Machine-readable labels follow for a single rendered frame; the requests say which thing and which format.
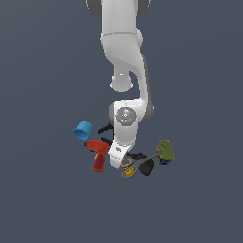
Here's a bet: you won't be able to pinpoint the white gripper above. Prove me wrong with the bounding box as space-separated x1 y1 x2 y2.
108 138 135 170

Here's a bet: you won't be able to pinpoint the red power drill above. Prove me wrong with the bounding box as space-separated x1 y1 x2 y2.
83 140 111 173

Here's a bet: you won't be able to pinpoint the black clamp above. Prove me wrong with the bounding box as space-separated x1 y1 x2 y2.
97 121 114 145

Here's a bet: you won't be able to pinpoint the blue plastic cup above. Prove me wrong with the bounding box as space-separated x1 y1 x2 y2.
72 120 93 140

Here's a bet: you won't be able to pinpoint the olive green can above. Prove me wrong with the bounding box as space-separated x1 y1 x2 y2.
156 139 175 166

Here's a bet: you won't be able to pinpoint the yellow-handled grey scissors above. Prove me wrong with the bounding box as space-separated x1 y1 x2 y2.
120 150 163 178

